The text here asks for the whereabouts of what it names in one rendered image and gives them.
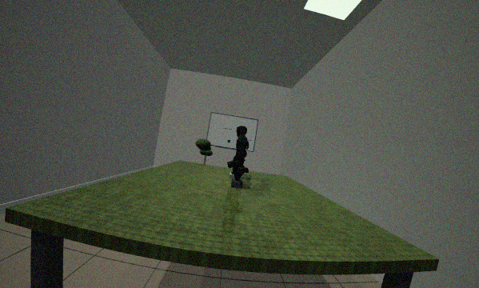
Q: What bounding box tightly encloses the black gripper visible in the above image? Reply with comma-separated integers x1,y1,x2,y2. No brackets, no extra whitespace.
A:
232,157,249,182

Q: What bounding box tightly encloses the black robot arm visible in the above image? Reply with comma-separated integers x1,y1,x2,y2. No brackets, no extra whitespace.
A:
227,126,249,168

